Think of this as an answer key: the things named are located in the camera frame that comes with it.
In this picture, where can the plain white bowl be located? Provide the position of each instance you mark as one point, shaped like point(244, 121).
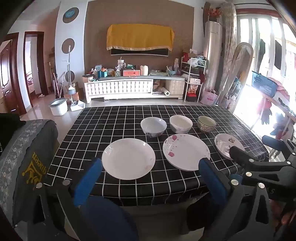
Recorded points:
point(180, 124)

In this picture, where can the person's right hand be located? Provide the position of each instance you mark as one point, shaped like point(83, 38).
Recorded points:
point(286, 217)

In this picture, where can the small printed white plate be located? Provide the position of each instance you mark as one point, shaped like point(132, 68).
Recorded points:
point(223, 143)

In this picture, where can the wall television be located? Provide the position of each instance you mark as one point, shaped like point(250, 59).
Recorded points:
point(138, 52)

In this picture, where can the black cloth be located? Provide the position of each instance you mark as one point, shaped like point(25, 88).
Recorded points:
point(9, 125)

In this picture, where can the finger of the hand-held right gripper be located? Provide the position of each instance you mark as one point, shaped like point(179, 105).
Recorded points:
point(240, 155)
point(275, 141)

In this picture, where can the cardboard box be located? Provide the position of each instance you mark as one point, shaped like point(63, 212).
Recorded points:
point(79, 92)

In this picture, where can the standing oval mirror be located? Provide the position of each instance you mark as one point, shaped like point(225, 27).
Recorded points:
point(240, 64)

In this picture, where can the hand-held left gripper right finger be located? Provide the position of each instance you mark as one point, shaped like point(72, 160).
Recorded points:
point(214, 183)

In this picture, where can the grey chair cover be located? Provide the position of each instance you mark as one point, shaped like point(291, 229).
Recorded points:
point(23, 157)

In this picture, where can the white mop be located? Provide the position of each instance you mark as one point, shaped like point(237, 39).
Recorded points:
point(69, 64)

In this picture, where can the patterned curtain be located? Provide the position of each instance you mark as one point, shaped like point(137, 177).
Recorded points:
point(229, 27)

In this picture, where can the pink bag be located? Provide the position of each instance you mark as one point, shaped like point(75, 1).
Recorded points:
point(208, 98)

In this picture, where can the round brown wall decor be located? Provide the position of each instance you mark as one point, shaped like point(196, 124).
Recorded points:
point(72, 77)
point(67, 46)

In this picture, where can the white plate pink flowers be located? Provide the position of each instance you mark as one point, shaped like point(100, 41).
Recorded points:
point(185, 150)

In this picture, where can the orange box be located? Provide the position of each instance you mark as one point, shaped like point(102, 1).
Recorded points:
point(131, 72)

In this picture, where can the white shelf rack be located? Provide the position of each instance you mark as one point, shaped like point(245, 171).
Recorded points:
point(193, 76)

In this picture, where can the standing air conditioner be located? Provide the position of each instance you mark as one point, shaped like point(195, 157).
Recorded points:
point(212, 53)

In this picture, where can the yellow cloth cover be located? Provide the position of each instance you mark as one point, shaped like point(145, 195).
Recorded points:
point(140, 37)

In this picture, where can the blue broom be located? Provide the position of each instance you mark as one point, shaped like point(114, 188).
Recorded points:
point(71, 90)

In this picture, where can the blue plastic basket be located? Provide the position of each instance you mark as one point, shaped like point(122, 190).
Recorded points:
point(264, 84)

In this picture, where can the dotted pattern bowl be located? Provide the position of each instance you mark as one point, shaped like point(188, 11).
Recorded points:
point(206, 125)

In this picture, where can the plain white plate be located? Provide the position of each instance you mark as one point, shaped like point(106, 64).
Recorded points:
point(128, 158)

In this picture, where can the black grid tablecloth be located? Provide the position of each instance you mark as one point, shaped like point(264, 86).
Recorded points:
point(115, 125)

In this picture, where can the white television cabinet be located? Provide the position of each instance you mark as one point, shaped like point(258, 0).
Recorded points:
point(120, 88)

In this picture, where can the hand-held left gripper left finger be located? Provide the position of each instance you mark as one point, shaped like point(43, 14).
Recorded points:
point(89, 182)

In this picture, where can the white mop bucket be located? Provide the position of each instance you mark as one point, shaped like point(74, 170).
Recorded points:
point(57, 107)

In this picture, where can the brown wooden door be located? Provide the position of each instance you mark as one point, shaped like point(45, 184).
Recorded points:
point(5, 69)

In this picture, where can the white plastic jug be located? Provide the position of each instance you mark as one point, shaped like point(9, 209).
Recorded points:
point(144, 70)

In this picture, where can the white dustpan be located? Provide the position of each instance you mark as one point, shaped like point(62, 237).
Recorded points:
point(77, 106)

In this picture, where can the white bowl purple print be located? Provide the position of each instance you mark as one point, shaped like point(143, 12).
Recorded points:
point(153, 126)

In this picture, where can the red artificial flowers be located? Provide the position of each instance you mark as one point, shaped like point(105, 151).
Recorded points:
point(214, 12)

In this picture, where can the round blue wall clock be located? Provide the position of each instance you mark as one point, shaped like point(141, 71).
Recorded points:
point(71, 14)

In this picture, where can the white paper roll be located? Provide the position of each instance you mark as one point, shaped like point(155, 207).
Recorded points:
point(161, 92)

